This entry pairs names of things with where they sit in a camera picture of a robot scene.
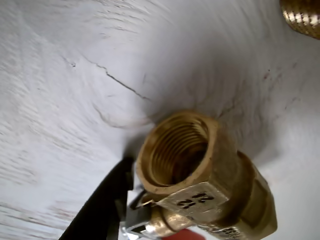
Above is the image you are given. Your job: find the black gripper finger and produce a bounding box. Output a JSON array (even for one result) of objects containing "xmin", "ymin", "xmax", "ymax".
[{"xmin": 59, "ymin": 156, "xmax": 136, "ymax": 240}]

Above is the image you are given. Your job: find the brass ball valve red handle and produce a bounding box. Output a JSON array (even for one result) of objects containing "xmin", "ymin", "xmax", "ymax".
[{"xmin": 123, "ymin": 109, "xmax": 278, "ymax": 240}]

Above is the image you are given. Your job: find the white painted plywood board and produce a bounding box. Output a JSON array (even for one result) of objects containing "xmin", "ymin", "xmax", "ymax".
[{"xmin": 0, "ymin": 0, "xmax": 320, "ymax": 240}]

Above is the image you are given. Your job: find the large brass threaded fitting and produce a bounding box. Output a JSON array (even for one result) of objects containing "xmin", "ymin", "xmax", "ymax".
[{"xmin": 278, "ymin": 0, "xmax": 320, "ymax": 41}]

